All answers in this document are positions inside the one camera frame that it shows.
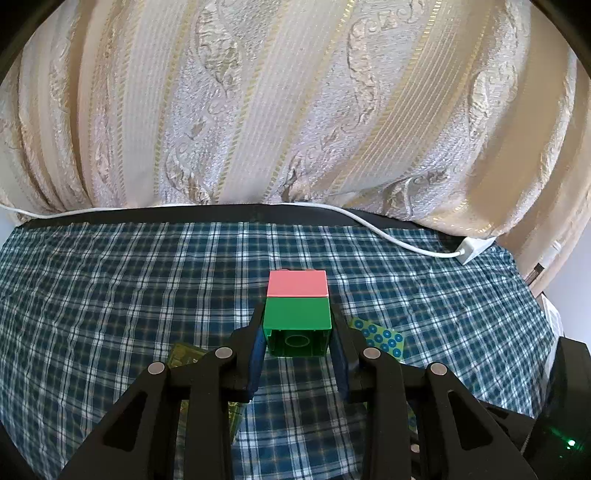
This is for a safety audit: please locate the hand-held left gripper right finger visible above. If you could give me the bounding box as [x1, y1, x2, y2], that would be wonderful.
[327, 300, 541, 480]

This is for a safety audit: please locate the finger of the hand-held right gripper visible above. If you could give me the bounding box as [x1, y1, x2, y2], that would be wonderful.
[475, 401, 536, 455]

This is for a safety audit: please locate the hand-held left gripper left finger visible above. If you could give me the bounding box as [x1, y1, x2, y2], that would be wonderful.
[58, 307, 269, 480]

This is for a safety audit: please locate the green dotted box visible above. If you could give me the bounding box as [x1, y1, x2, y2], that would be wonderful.
[348, 316, 406, 365]

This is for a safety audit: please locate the green and pink toy block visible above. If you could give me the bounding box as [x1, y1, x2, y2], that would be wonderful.
[261, 269, 334, 358]

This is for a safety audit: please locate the dark green box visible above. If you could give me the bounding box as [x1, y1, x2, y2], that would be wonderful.
[166, 342, 245, 437]

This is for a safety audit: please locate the blue plaid tablecloth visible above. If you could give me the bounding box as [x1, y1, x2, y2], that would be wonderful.
[0, 217, 561, 480]

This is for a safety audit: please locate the white power strip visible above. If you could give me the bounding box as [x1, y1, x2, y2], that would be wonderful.
[455, 236, 497, 265]

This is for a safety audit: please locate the cream patterned curtain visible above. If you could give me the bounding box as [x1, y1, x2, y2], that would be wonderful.
[0, 0, 591, 287]

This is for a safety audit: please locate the white power cable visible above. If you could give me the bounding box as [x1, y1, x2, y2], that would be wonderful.
[0, 202, 467, 259]

